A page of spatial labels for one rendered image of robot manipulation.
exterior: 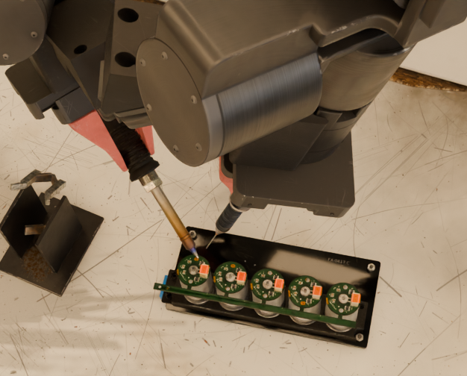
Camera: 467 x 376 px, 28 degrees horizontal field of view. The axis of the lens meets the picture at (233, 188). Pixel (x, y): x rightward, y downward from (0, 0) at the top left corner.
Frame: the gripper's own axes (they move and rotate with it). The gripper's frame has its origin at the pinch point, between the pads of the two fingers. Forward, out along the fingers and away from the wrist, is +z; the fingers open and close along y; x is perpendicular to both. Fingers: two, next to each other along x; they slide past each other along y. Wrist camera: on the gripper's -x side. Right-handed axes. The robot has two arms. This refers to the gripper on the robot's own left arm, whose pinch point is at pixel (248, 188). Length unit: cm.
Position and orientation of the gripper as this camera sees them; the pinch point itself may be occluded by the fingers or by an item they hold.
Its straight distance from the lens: 58.2
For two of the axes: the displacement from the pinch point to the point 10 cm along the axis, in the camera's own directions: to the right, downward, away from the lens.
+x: 9.7, 1.1, 2.3
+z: -2.5, 4.2, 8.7
